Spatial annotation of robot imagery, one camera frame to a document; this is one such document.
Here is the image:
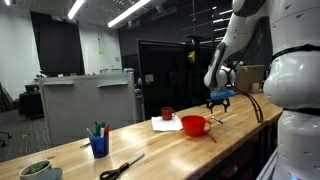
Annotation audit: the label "green marker on table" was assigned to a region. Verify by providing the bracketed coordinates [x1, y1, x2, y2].
[80, 142, 91, 148]

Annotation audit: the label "blue sharpie marker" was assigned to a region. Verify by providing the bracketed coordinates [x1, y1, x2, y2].
[212, 116, 224, 124]

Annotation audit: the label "red pencil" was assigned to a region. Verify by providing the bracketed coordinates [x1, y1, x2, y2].
[208, 134, 217, 143]

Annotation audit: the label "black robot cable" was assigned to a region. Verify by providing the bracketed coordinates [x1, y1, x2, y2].
[226, 63, 265, 124]

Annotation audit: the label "cardboard box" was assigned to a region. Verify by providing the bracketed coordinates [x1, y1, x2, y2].
[235, 65, 266, 94]

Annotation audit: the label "black handled scissors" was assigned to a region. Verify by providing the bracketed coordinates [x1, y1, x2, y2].
[99, 154, 145, 180]

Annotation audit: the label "large black panel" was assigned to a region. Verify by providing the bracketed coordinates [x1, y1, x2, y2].
[138, 40, 214, 119]

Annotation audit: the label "white mug with plant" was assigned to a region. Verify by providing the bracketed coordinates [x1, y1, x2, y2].
[19, 160, 52, 180]

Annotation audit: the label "large red cup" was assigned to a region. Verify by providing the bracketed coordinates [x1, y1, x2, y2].
[181, 115, 211, 137]

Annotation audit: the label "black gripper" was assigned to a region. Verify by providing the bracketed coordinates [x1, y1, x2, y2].
[206, 98, 230, 114]

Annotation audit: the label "blue pen holder cup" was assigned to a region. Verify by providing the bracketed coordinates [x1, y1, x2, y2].
[89, 136, 109, 158]

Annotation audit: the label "grey partition board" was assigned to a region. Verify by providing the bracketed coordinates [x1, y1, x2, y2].
[39, 73, 138, 146]

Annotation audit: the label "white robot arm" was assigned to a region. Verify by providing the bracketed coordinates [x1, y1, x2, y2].
[204, 0, 320, 180]

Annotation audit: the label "small dark red mug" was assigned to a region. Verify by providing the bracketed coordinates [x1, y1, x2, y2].
[160, 107, 176, 121]

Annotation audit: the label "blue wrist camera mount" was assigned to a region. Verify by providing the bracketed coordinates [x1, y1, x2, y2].
[210, 90, 235, 100]

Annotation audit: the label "white paper sheet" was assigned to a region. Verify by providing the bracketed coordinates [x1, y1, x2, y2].
[151, 116, 182, 131]

